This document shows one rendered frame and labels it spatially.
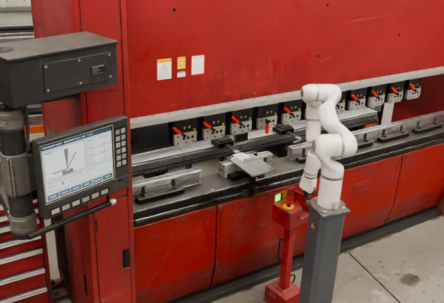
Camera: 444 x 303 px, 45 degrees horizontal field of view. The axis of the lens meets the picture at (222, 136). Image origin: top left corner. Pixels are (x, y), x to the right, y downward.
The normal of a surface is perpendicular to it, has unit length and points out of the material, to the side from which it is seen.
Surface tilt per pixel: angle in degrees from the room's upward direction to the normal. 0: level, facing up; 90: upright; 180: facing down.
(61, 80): 90
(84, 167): 90
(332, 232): 90
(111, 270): 90
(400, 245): 0
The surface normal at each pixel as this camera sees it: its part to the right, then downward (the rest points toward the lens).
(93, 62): 0.73, 0.30
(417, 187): 0.51, 0.36
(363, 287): 0.04, -0.92
